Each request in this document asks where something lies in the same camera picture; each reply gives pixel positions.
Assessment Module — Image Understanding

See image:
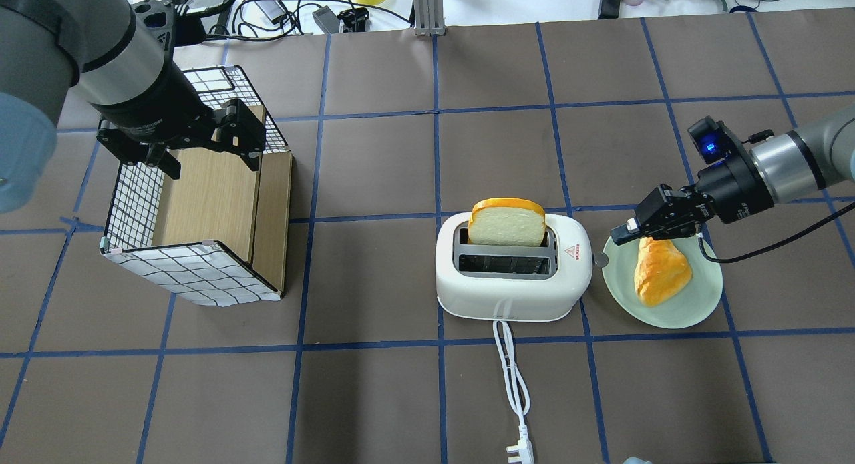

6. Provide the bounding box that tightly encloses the orange bread roll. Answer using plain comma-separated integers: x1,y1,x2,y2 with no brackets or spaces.
633,238,693,308

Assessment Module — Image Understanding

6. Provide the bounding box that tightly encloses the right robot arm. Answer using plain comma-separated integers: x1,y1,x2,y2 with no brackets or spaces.
611,106,854,246

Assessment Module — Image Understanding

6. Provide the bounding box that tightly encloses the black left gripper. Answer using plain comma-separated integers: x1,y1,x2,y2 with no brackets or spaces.
97,98,266,179

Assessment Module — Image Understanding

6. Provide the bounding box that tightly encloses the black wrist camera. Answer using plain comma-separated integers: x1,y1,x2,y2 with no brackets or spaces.
688,116,750,166
131,0,207,55

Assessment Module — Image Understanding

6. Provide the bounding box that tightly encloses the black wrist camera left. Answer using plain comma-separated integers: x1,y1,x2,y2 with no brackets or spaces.
131,0,207,55

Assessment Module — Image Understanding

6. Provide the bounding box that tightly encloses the white toaster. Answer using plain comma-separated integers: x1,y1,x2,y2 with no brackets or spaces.
436,212,594,323

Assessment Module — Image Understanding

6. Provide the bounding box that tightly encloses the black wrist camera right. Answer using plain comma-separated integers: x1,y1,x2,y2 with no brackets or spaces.
688,116,750,166

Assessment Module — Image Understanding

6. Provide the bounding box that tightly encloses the aluminium frame post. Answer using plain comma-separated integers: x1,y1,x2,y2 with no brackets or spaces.
412,0,446,36

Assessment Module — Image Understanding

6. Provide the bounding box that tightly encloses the white power cable with plug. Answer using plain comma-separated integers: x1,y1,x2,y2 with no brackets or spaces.
493,319,535,464

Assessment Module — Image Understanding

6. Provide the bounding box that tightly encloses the wire basket with wooden shelf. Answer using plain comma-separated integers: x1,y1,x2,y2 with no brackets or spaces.
99,65,293,308

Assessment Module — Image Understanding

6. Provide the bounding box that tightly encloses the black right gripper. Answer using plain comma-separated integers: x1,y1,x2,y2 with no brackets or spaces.
610,153,774,246

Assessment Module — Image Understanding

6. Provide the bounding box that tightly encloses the toast slice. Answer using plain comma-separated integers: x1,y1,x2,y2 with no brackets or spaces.
467,198,546,247

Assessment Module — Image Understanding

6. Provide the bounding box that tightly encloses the green plate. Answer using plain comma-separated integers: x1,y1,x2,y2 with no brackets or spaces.
603,238,723,329

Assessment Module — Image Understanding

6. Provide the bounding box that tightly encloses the black power adapter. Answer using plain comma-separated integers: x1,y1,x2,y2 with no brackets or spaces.
596,0,622,20

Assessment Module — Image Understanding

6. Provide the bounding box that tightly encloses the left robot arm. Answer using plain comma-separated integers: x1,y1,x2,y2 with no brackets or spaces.
1,0,265,212

